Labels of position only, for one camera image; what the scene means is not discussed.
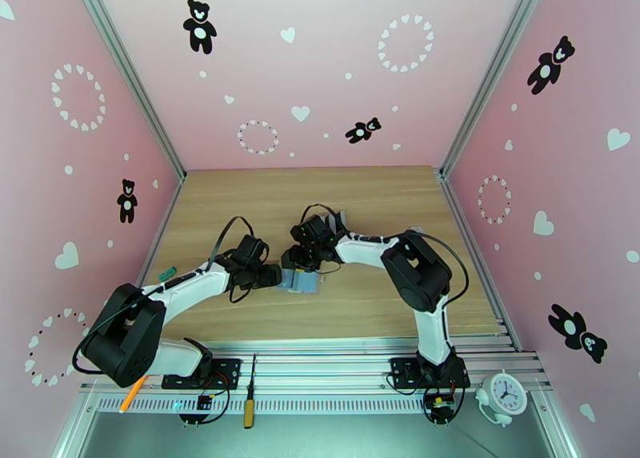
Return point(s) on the blue credit card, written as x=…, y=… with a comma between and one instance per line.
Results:
x=307, y=282

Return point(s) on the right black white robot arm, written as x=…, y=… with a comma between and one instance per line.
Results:
x=415, y=271

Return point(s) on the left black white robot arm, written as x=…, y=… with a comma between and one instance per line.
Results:
x=120, y=341

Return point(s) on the clear acrylic card stand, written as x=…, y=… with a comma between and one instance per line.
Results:
x=342, y=220

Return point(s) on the dark credit card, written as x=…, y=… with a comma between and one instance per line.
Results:
x=341, y=219

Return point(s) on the orange pencil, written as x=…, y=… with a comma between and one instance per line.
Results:
x=130, y=396

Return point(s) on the white alarm clock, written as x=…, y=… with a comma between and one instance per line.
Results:
x=506, y=394

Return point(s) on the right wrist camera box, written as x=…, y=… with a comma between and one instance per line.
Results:
x=315, y=226

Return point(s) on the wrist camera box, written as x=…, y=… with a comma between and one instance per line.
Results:
x=250, y=249
x=315, y=226

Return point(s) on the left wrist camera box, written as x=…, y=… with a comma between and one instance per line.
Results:
x=250, y=249

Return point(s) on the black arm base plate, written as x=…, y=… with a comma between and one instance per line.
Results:
x=400, y=371
x=225, y=371

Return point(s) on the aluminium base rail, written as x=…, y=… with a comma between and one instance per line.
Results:
x=325, y=366

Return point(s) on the aluminium side rail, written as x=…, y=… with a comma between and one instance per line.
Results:
x=166, y=216
x=457, y=211

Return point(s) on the aluminium frame post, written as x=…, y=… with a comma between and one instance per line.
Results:
x=496, y=61
x=125, y=66

